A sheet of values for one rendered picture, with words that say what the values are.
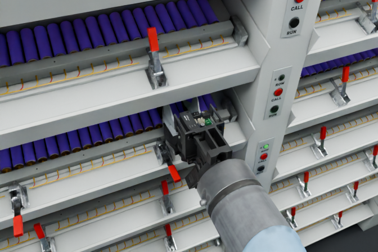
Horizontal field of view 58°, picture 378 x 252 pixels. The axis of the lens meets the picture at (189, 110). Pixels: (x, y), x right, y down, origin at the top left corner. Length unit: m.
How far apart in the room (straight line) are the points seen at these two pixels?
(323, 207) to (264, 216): 0.90
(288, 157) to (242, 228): 0.51
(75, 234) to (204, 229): 0.37
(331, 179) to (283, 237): 0.75
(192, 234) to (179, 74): 0.56
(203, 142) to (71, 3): 0.29
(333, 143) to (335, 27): 0.40
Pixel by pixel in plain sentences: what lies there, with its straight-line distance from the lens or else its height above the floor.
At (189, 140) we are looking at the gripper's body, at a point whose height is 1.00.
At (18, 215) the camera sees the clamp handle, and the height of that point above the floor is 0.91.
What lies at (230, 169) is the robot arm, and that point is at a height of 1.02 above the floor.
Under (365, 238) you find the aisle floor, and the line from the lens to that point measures 1.76.
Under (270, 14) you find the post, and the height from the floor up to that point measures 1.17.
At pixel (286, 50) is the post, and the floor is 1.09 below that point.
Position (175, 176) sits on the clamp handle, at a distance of 0.62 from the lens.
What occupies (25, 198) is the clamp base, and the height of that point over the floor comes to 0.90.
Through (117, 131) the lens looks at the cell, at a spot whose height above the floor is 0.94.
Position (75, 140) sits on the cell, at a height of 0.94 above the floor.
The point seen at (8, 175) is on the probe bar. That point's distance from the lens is 0.68.
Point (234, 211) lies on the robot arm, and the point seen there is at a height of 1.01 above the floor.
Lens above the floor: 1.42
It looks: 42 degrees down
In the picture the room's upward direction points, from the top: straight up
